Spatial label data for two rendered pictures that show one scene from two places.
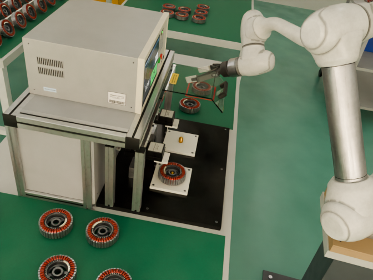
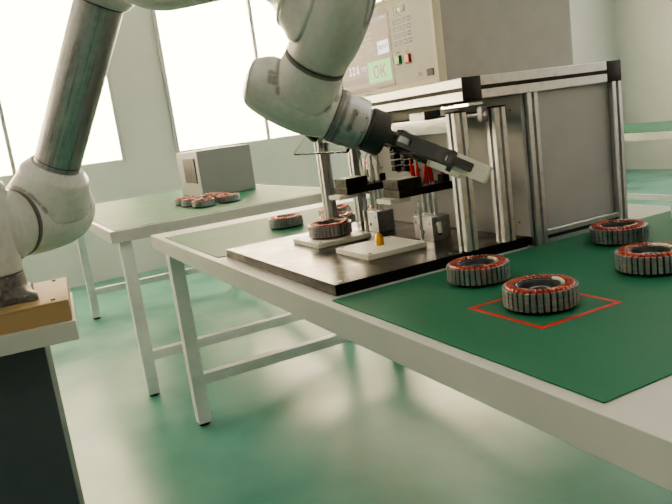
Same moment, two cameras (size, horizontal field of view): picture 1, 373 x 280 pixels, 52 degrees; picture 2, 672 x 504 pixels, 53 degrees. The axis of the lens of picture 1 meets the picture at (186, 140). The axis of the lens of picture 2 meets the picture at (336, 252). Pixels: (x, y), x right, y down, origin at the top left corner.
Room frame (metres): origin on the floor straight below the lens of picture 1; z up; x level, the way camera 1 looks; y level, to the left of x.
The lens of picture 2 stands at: (2.65, -0.77, 1.06)
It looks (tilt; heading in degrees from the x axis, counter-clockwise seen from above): 11 degrees down; 152
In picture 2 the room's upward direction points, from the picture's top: 8 degrees counter-clockwise
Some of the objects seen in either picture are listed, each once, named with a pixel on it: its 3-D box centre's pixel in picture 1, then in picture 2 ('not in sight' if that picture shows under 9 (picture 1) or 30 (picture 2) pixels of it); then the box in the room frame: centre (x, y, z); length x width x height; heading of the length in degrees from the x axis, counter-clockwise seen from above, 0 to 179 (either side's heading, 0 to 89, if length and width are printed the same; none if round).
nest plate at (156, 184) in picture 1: (171, 178); (331, 237); (1.15, 0.04, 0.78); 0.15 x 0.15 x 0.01; 88
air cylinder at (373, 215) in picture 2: (136, 167); (378, 219); (1.16, 0.18, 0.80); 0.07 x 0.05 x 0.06; 178
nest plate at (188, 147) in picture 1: (180, 142); (380, 247); (1.39, 0.03, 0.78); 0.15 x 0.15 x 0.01; 88
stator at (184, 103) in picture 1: (189, 105); (478, 270); (1.73, 0.01, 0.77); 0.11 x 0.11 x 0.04
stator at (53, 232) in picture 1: (56, 223); not in sight; (0.84, 0.40, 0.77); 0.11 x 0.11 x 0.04
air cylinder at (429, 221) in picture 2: (149, 133); (431, 226); (1.40, 0.17, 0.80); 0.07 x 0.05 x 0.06; 178
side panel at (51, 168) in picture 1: (52, 168); not in sight; (0.96, 0.44, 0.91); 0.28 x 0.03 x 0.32; 88
